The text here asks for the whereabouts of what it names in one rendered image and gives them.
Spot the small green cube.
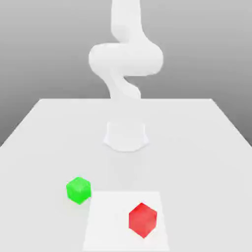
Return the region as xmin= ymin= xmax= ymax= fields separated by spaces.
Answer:
xmin=66 ymin=176 xmax=92 ymax=205

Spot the small red cube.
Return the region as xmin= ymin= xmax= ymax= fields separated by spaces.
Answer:
xmin=128 ymin=202 xmax=158 ymax=239

